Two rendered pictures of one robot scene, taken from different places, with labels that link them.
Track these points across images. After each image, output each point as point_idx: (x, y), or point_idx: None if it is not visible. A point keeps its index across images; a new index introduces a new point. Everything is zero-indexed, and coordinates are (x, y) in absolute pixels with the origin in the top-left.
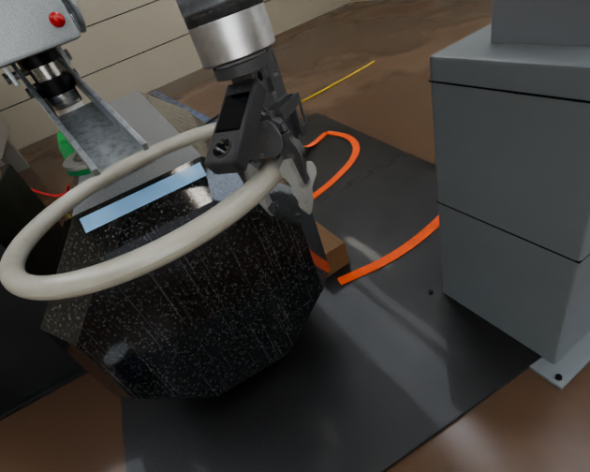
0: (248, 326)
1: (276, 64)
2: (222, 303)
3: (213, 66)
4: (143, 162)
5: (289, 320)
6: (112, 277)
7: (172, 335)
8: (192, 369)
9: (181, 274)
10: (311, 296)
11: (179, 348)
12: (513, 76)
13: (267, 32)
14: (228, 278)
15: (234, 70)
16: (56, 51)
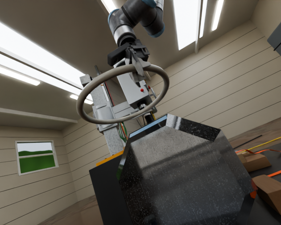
0: (190, 204)
1: (140, 42)
2: (173, 181)
3: (117, 44)
4: (143, 111)
5: (220, 214)
6: (80, 93)
7: (150, 192)
8: (159, 221)
9: (154, 158)
10: (235, 198)
11: (153, 202)
12: None
13: (126, 29)
14: (175, 166)
15: (120, 42)
16: (145, 101)
